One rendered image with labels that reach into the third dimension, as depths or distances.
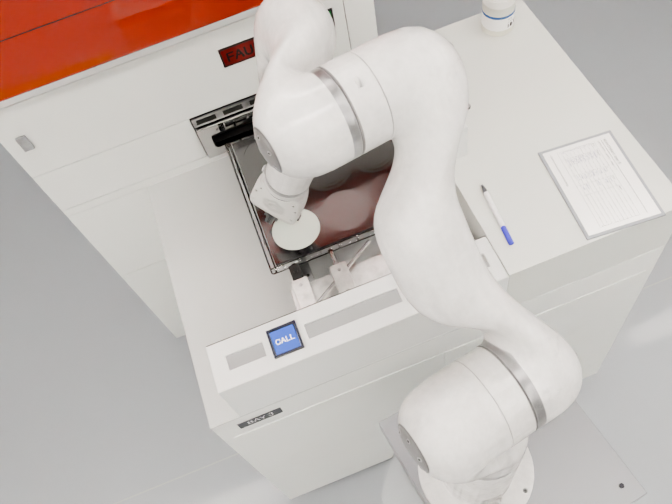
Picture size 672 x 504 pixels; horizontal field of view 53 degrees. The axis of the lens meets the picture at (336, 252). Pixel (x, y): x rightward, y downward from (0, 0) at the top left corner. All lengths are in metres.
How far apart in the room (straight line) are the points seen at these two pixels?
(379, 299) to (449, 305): 0.48
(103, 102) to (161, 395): 1.16
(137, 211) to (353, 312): 0.72
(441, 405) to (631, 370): 1.50
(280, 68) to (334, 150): 0.10
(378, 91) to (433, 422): 0.37
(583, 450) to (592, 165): 0.52
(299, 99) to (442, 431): 0.39
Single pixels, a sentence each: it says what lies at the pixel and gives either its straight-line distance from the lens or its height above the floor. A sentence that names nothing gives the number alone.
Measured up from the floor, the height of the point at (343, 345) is 0.95.
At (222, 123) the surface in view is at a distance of 1.55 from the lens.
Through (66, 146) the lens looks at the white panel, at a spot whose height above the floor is 1.03.
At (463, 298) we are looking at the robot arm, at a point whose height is 1.38.
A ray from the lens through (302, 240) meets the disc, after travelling 1.36.
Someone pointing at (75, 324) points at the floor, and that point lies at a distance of 2.59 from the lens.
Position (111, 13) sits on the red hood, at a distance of 1.28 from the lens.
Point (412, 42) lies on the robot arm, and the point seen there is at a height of 1.57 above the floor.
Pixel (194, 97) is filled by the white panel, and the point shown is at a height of 1.03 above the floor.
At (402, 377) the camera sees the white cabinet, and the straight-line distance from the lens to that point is 1.44.
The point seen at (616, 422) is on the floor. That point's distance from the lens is 2.18.
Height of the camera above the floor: 2.04
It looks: 59 degrees down
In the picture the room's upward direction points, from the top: 16 degrees counter-clockwise
